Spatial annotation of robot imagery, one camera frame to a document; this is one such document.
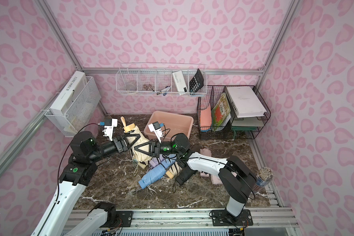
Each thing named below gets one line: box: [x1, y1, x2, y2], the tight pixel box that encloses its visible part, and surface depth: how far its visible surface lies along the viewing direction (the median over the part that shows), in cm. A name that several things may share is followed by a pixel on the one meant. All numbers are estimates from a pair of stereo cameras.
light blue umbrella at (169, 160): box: [161, 153, 177, 169], surface depth 92 cm
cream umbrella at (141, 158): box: [120, 116, 152, 170], surface depth 62 cm
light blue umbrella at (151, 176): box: [138, 164, 167, 190], surface depth 86 cm
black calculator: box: [188, 68, 205, 93], surface depth 93 cm
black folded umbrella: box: [175, 162, 199, 186], surface depth 86 cm
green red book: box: [211, 92, 232, 128], surface depth 103 cm
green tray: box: [231, 123, 265, 140], surface depth 106 cm
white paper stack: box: [226, 86, 267, 118], surface depth 97 cm
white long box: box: [49, 70, 88, 116], surface depth 71 cm
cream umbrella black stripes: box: [165, 161, 183, 180], surface depth 88 cm
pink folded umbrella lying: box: [210, 174, 223, 185], surface depth 84 cm
